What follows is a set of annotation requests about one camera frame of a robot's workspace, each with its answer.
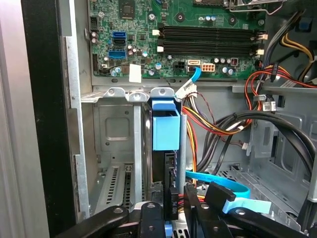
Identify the grey optical drive cage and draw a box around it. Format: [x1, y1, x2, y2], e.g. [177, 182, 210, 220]
[247, 84, 317, 225]

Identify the white sticker label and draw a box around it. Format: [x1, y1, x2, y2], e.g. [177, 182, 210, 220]
[129, 63, 142, 84]

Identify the multicoloured power wire bundle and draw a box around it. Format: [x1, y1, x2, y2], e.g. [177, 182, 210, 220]
[244, 32, 317, 114]

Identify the CPU socket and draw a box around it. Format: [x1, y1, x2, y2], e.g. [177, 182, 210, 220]
[193, 0, 231, 6]

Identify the green motherboard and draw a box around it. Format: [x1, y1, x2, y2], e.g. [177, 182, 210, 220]
[90, 0, 267, 80]

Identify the multicoloured disk power wire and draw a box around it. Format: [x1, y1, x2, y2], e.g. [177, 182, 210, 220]
[163, 105, 251, 221]

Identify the locking lever wire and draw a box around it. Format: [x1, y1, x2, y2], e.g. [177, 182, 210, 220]
[229, 0, 285, 13]

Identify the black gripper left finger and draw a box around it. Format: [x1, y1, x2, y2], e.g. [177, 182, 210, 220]
[54, 202, 165, 238]

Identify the hard disk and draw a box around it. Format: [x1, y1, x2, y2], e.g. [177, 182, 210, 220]
[143, 98, 187, 238]

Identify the metal socket cover frame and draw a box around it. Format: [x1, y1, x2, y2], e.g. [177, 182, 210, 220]
[224, 0, 288, 14]

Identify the thick black cable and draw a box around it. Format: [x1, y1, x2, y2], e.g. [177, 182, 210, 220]
[198, 110, 313, 179]

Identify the black open PC case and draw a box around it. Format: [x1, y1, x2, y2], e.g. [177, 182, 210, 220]
[21, 0, 317, 238]

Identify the black RAM slot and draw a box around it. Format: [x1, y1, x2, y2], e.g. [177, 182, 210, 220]
[158, 41, 267, 49]
[158, 48, 267, 57]
[158, 31, 267, 38]
[158, 24, 267, 32]

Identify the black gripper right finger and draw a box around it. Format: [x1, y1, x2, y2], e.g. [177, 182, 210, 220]
[184, 185, 310, 238]

